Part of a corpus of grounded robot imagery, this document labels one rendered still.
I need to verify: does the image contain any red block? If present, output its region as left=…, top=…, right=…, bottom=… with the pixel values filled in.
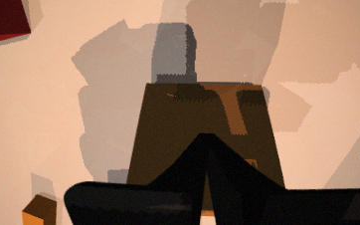
left=0, top=0, right=31, bottom=41

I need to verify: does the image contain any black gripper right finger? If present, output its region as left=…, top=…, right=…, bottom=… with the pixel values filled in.
left=207, top=133, right=360, bottom=225

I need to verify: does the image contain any orange flat bar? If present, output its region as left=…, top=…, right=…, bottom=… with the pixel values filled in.
left=22, top=194, right=58, bottom=225

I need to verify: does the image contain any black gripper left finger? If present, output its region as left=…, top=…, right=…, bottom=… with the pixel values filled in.
left=63, top=133, right=208, bottom=225

